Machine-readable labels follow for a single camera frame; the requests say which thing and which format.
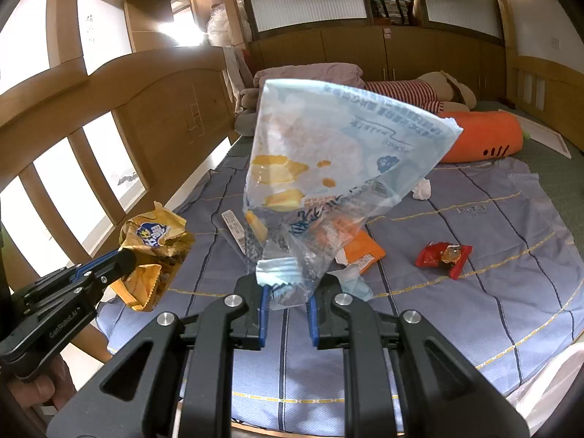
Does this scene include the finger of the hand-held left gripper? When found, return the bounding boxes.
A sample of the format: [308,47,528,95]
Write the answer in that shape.
[73,248,138,282]
[84,259,138,302]

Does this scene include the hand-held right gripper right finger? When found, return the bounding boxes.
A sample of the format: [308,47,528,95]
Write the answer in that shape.
[307,274,530,438]

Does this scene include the white hanging plastic bags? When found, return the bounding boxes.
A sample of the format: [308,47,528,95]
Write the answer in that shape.
[207,0,250,49]

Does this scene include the yellow snack bag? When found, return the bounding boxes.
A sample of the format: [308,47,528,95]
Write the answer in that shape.
[106,201,196,313]

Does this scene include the red snack wrapper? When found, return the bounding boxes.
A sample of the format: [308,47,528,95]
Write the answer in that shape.
[415,240,474,281]

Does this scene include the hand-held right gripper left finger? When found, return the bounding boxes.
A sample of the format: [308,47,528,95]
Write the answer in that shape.
[46,274,271,438]

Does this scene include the white paper label strip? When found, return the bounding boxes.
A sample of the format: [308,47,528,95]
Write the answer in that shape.
[221,209,250,254]

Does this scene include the person's left hand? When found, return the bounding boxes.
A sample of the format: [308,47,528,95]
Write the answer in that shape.
[7,357,78,417]

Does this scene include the orange snack wrapper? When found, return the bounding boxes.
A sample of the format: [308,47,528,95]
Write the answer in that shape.
[335,229,387,275]

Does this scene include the pink blanket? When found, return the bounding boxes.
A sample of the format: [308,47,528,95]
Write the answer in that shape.
[253,62,366,90]

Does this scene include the clear plastic snack bag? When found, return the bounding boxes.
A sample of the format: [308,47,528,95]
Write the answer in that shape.
[242,78,464,312]

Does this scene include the orange carrot plush pillow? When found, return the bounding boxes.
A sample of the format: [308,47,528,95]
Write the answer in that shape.
[437,110,533,164]

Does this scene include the wooden bed headboard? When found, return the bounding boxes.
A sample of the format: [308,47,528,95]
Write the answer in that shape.
[0,47,239,284]

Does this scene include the red striped plush toy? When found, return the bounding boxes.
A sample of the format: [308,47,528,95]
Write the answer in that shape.
[364,70,478,113]

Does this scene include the white flat board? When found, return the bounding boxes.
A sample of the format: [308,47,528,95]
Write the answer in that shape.
[497,108,571,160]

